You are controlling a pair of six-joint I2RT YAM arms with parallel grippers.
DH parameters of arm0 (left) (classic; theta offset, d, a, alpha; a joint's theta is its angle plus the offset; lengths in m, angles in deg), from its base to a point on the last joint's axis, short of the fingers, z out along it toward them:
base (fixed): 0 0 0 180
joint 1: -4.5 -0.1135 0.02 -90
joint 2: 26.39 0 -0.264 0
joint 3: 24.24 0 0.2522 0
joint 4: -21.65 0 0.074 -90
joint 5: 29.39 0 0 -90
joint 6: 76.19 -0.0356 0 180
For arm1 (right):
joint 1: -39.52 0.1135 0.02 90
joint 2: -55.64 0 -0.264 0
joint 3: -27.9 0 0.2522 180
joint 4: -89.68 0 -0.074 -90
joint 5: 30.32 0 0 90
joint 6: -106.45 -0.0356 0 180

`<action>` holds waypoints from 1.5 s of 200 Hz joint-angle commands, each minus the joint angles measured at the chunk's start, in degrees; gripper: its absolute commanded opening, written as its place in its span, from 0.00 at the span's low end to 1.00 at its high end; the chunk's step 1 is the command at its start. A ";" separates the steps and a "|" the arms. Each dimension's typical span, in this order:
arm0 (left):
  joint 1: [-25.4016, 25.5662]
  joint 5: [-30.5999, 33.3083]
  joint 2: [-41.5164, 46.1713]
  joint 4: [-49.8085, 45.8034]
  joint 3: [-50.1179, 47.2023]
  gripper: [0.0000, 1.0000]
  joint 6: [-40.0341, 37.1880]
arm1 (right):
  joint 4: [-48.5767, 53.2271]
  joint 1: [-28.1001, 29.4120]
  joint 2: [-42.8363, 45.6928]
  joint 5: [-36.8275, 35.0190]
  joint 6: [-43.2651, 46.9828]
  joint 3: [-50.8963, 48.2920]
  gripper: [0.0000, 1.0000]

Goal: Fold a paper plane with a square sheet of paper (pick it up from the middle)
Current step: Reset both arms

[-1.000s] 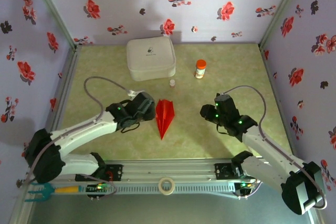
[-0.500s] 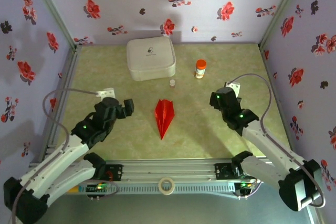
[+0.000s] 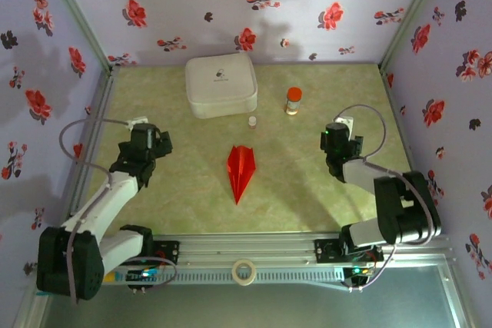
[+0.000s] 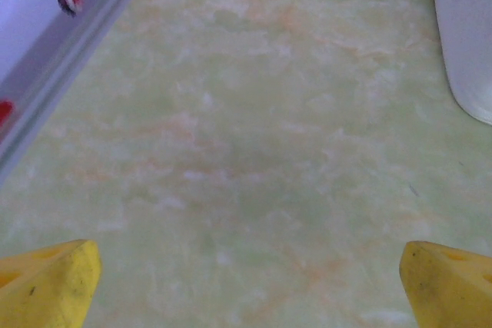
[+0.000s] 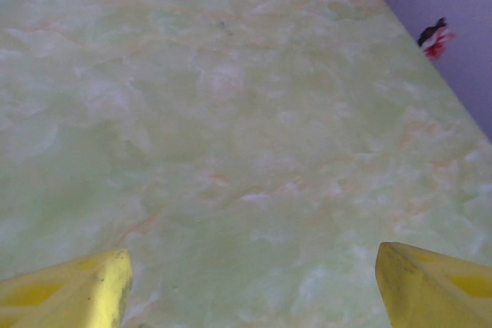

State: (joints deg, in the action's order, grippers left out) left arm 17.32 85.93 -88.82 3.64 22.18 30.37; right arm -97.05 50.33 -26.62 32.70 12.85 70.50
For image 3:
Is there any red paper sheet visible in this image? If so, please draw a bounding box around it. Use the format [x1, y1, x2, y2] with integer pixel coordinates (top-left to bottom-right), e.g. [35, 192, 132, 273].
[225, 144, 258, 206]

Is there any orange cap pill bottle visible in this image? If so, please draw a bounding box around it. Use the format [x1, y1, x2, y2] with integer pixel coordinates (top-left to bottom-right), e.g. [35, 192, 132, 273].
[284, 87, 304, 117]

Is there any white zip case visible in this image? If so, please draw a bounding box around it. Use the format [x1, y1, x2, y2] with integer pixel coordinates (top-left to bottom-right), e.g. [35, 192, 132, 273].
[184, 53, 258, 120]

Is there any white tape roll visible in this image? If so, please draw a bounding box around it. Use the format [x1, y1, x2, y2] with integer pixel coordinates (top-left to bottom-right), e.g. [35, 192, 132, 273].
[231, 259, 258, 287]

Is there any grey right arm cable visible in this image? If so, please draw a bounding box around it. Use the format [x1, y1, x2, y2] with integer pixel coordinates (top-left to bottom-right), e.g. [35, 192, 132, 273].
[333, 104, 442, 293]

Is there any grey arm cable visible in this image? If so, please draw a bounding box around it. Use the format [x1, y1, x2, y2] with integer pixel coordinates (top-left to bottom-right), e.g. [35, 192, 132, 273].
[333, 104, 442, 293]
[59, 118, 178, 304]

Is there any aluminium side rail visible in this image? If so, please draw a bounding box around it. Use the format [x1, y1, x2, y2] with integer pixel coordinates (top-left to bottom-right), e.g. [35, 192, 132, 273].
[379, 65, 437, 234]
[57, 66, 120, 237]

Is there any grey left arm cable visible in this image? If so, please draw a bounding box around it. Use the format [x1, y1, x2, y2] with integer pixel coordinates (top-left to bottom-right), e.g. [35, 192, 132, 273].
[59, 118, 178, 304]

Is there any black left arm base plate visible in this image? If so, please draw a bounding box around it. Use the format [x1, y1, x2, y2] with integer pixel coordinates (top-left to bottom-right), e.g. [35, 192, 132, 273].
[151, 240, 181, 267]

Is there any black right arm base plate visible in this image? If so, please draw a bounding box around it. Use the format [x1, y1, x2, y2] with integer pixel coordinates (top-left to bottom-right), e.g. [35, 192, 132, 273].
[314, 238, 384, 263]

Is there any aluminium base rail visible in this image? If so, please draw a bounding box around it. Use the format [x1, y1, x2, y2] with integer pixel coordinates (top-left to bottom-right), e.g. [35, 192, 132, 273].
[38, 232, 454, 267]

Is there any aluminium corner post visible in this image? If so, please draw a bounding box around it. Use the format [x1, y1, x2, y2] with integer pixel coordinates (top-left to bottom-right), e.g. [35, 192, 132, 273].
[36, 0, 116, 74]
[378, 0, 449, 71]

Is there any grey slotted cable duct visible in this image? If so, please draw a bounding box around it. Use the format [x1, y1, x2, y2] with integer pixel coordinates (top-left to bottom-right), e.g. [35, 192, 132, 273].
[126, 268, 380, 287]

